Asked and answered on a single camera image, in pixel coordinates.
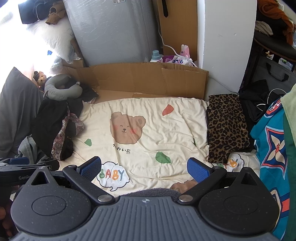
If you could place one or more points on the dark clothes pile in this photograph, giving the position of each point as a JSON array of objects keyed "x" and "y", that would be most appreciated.
[{"x": 30, "y": 9}]

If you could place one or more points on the black clothes heap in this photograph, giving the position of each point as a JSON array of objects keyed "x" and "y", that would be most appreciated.
[{"x": 252, "y": 102}]

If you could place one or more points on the grey garment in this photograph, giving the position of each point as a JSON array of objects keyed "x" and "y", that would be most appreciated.
[{"x": 27, "y": 148}]

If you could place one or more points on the dark green cloth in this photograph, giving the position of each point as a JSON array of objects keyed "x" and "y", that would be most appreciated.
[{"x": 291, "y": 162}]

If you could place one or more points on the light green cloth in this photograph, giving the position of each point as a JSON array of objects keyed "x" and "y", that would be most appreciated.
[{"x": 290, "y": 102}]

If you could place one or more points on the beige cloth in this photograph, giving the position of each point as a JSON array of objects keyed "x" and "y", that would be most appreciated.
[{"x": 262, "y": 27}]

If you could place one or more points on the tan knit garment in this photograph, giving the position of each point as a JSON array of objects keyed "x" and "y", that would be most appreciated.
[{"x": 54, "y": 16}]

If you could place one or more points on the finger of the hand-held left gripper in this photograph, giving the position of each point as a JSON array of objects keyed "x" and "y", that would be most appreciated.
[
  {"x": 52, "y": 165},
  {"x": 19, "y": 160}
]

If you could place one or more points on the grey wrapped appliance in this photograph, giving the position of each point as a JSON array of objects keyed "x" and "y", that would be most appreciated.
[{"x": 111, "y": 32}]

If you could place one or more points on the black pants with patterned stripe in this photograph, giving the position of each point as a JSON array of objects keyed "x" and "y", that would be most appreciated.
[{"x": 48, "y": 122}]

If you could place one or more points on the teddy bear toy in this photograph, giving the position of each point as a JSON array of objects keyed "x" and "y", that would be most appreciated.
[{"x": 41, "y": 78}]

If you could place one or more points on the folded cardboard sheet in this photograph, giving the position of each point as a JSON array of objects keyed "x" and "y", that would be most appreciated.
[{"x": 138, "y": 78}]

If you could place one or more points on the black garment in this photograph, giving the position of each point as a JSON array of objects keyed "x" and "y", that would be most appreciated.
[{"x": 89, "y": 93}]

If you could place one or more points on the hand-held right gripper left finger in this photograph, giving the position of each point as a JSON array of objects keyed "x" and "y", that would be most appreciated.
[{"x": 89, "y": 170}]

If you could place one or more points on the person's left hand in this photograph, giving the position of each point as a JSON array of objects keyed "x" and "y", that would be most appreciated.
[{"x": 2, "y": 212}]

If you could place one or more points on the cream bear print blanket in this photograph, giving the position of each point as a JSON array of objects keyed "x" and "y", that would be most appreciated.
[{"x": 150, "y": 129}]

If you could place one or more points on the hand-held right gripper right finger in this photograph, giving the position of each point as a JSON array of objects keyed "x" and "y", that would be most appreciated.
[{"x": 198, "y": 170}]

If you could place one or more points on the white detergent bottle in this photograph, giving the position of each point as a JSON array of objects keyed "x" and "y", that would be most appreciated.
[{"x": 155, "y": 56}]

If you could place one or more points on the grey neck pillow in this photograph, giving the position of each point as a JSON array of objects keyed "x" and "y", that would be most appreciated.
[{"x": 49, "y": 87}]

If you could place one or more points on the leopard print cloth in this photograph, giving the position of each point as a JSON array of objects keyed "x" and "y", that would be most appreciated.
[{"x": 227, "y": 125}]

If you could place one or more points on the teal patterned cloth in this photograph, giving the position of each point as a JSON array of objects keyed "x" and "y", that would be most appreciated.
[{"x": 270, "y": 139}]

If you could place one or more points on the pink spray bottle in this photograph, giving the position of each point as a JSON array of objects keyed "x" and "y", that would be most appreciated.
[{"x": 185, "y": 51}]

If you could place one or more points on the dark grey cushion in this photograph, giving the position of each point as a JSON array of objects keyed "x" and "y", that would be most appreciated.
[{"x": 18, "y": 104}]

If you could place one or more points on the tall cardboard box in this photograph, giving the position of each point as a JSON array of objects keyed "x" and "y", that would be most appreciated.
[{"x": 178, "y": 34}]

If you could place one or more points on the white fluffy pillow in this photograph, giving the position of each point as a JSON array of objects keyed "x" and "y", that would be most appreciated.
[{"x": 53, "y": 34}]

